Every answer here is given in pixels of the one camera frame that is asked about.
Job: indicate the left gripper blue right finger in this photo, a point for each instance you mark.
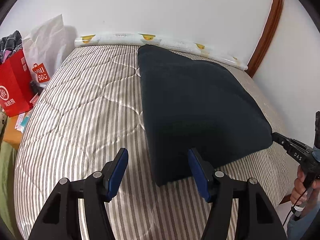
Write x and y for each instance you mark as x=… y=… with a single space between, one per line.
x=202 y=172

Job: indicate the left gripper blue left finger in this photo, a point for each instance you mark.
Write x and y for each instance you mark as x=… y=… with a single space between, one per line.
x=113 y=172

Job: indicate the black sweatshirt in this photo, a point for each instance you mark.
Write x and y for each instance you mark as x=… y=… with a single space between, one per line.
x=195 y=104

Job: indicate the light blue sleeve forearm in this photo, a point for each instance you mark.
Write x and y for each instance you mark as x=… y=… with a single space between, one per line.
x=296 y=227

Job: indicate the plaid clothing in bag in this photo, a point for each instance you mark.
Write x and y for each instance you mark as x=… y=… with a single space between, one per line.
x=10 y=45

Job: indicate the person right hand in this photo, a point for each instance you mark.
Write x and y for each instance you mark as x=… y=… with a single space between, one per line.
x=300 y=194

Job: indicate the striped quilted mattress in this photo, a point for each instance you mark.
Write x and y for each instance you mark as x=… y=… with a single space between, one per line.
x=89 y=110

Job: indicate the papers on nightstand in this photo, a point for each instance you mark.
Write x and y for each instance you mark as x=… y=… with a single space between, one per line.
x=23 y=118

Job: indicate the green bed cover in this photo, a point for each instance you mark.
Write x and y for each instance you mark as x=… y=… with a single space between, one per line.
x=8 y=158

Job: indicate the wooden nightstand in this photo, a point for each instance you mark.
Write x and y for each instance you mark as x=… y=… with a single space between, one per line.
x=12 y=135

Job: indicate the white black-dotted blanket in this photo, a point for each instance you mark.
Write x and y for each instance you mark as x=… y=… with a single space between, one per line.
x=3 y=122

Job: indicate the red paper shopping bag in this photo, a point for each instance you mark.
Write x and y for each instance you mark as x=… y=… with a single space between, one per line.
x=16 y=91

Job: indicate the white yellow-patterned bed sheet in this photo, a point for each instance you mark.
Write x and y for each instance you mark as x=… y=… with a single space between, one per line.
x=161 y=41

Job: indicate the white Miniso plastic bag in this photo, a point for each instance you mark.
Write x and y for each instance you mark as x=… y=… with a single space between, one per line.
x=46 y=47

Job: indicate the brown wooden door frame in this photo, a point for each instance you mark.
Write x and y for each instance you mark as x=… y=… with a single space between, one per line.
x=266 y=38

